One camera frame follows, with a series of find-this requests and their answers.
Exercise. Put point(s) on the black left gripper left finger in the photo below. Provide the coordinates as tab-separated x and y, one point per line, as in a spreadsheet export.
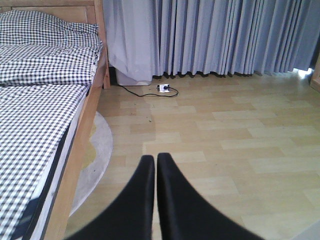
130	215

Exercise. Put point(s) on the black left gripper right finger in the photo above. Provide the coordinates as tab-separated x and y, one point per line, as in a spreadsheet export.
184	214

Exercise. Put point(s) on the round grey rug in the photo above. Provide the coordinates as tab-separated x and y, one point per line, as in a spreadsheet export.
96	161

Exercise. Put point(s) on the white floor socket box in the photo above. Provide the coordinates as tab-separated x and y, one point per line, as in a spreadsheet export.
163	88

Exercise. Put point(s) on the black white checkered bedding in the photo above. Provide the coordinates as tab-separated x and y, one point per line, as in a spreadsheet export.
41	88

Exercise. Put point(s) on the grey pleated curtain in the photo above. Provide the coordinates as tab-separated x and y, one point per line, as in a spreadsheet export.
234	36

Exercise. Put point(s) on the white sheer curtain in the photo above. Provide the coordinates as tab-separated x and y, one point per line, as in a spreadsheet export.
131	40

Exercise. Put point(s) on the checkered pillow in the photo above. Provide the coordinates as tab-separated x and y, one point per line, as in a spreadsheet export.
39	28

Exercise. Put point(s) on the wooden bed frame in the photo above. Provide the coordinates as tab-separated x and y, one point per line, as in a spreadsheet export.
77	11

